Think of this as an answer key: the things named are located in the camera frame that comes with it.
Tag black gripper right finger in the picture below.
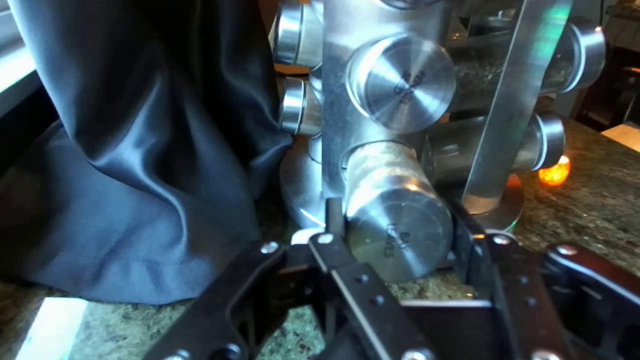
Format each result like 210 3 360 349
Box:
450 201 496 287

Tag dark hanging curtain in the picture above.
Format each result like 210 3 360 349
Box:
0 0 296 306

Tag small orange plastic item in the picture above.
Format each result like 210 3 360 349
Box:
534 155 574 191

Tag steel rotating spice rack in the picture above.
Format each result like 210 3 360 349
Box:
270 0 609 235

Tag racked steel capped spice bottle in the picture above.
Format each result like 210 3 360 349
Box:
425 111 569 187
276 74 323 138
272 0 326 68
549 19 609 94
346 32 459 138

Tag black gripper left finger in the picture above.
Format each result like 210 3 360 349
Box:
321 196 350 248

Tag white window frame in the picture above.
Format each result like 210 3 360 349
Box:
0 9 37 98

